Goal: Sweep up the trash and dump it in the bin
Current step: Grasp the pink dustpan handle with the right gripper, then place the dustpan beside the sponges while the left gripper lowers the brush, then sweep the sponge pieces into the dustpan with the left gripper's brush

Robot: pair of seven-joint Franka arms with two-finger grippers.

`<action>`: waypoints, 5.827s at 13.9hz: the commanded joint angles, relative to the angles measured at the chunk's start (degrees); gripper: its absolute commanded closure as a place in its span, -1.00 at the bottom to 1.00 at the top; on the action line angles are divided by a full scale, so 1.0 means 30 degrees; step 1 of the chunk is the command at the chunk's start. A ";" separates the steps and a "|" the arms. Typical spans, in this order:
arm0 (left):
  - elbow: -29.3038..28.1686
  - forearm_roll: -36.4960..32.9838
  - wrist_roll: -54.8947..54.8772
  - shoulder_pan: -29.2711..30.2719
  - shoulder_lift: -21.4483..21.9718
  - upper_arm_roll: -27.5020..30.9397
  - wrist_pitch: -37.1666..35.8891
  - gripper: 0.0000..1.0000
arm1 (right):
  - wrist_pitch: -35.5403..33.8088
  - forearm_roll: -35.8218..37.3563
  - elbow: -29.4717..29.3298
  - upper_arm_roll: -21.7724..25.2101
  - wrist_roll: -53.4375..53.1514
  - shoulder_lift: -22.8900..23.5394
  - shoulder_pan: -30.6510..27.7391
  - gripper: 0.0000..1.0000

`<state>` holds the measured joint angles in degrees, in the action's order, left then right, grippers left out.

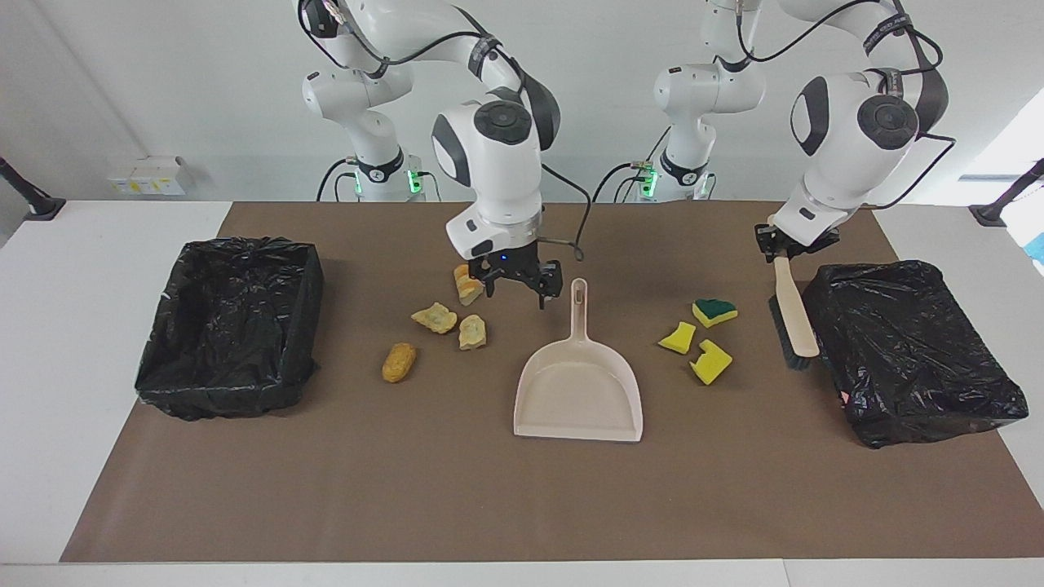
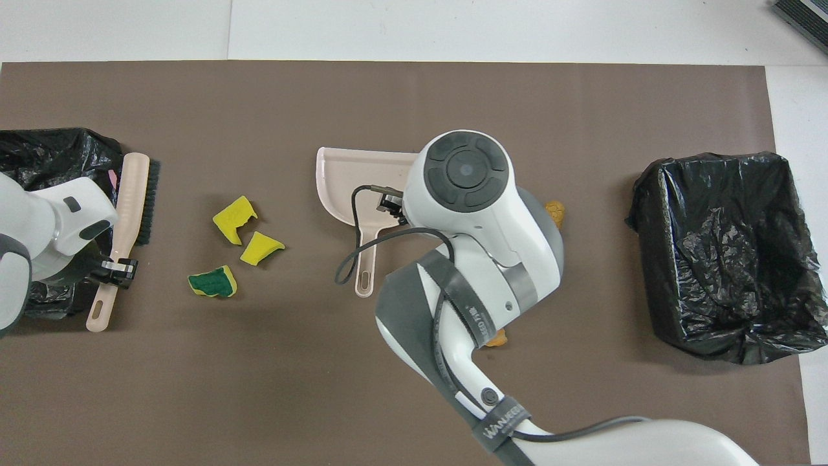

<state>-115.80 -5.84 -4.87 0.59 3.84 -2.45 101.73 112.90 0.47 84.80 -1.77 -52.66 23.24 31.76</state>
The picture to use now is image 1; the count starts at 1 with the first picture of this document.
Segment green and yellow sponge piece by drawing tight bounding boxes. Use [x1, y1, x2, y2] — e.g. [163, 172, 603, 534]
[691, 298, 740, 329]

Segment brown table mat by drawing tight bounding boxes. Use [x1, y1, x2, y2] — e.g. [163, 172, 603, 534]
[60, 201, 1044, 563]

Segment beige plastic dustpan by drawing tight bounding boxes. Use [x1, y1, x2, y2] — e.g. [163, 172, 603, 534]
[512, 277, 645, 444]

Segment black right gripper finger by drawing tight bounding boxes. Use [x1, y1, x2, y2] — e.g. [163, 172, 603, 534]
[469, 258, 501, 300]
[536, 260, 564, 310]

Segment black clamp stand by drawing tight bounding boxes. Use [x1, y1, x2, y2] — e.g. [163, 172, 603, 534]
[968, 158, 1044, 228]
[0, 156, 67, 223]

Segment black base cable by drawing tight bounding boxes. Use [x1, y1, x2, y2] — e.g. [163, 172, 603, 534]
[592, 129, 675, 204]
[316, 157, 361, 203]

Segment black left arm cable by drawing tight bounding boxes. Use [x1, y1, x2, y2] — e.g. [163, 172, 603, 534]
[732, 0, 958, 213]

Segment notched yellow sponge piece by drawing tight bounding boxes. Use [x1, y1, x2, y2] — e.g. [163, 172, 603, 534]
[688, 338, 734, 386]

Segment beige hand brush black bristles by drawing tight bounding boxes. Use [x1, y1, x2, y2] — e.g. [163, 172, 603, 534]
[766, 214, 821, 373]

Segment small yellow sponge piece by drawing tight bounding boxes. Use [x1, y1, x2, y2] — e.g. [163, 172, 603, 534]
[657, 320, 698, 356]

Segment brown oval fried nugget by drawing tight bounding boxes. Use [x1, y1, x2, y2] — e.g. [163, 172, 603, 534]
[381, 342, 418, 384]

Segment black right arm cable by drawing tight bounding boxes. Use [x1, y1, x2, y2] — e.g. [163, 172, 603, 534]
[295, 0, 593, 263]

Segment white wall socket box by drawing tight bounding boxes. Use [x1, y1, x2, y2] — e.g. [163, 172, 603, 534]
[107, 156, 188, 197]

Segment bin with black bag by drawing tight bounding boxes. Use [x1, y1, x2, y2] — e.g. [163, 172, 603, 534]
[797, 259, 1031, 451]
[134, 236, 325, 423]

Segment orange striped bread piece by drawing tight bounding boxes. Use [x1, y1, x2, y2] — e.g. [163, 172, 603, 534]
[453, 263, 485, 307]

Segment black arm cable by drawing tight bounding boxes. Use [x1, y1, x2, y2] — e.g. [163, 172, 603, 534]
[295, 0, 593, 263]
[732, 0, 958, 213]

